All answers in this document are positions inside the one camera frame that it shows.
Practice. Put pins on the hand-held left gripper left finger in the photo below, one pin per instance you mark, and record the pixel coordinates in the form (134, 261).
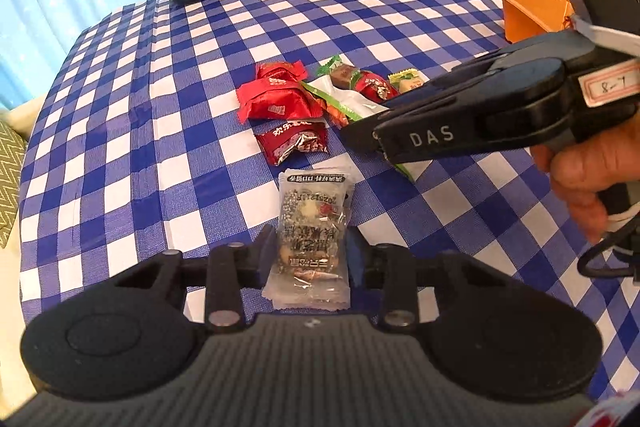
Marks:
(257, 264)

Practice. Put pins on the yellow green wrapped candy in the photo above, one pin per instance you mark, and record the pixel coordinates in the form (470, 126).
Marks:
(407, 83)

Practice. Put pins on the white green orange snack packet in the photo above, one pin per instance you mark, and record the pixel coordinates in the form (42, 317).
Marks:
(345, 99)

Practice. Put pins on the orange plastic bin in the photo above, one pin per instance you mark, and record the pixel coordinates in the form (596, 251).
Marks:
(530, 17)

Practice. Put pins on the blue white checkered tablecloth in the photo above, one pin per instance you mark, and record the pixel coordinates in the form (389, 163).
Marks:
(150, 132)

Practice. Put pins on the red white patterned clothing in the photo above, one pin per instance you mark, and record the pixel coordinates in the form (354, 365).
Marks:
(615, 412)

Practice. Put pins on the small red candy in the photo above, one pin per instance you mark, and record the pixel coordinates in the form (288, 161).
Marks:
(375, 87)

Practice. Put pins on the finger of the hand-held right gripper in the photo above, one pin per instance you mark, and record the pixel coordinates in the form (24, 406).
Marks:
(460, 79)
(430, 134)

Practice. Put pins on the green brown candy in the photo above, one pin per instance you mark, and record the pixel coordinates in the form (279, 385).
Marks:
(342, 74)

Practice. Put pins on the red snack packet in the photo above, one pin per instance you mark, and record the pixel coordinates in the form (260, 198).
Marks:
(280, 104)
(280, 74)

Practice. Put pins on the red packet with white characters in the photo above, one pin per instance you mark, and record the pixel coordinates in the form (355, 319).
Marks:
(290, 142)

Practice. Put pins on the clear nut snack packet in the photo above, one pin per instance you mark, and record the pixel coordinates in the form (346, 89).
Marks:
(310, 232)

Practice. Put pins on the cream sofa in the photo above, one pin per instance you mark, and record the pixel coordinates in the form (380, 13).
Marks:
(25, 119)

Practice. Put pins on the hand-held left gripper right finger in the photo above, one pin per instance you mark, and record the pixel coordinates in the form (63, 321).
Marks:
(356, 254)

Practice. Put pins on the person's right hand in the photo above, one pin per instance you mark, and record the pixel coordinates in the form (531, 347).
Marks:
(575, 172)

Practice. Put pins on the green zigzag cushion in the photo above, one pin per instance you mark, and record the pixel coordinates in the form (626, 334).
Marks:
(10, 177)

